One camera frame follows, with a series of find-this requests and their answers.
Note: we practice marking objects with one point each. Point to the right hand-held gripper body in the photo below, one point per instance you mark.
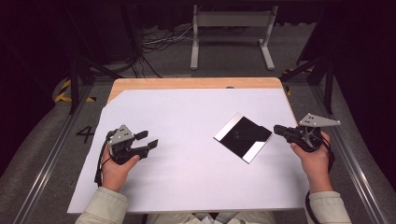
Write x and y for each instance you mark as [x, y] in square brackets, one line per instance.
[306, 137]

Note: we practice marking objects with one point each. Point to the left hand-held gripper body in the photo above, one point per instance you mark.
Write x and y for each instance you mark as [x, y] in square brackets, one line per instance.
[120, 137]

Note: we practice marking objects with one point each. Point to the person's right hand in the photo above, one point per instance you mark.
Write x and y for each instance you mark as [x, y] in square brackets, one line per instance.
[316, 168]

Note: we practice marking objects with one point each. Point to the person's left hand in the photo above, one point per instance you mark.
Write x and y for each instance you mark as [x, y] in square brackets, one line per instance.
[115, 174]

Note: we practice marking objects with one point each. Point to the white paper sheet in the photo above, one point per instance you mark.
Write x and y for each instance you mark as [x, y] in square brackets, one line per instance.
[186, 174]

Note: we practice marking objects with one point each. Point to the black metal stand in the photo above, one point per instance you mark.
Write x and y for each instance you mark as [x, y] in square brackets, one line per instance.
[328, 87]
[74, 84]

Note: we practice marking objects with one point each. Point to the wooden table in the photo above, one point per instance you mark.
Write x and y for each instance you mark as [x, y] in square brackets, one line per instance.
[193, 83]

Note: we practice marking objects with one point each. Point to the white metal stand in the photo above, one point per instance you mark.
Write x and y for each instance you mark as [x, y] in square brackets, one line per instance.
[233, 18]

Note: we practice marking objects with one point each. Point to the aluminium floor rail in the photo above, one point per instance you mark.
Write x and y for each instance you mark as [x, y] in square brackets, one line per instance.
[46, 168]
[348, 161]

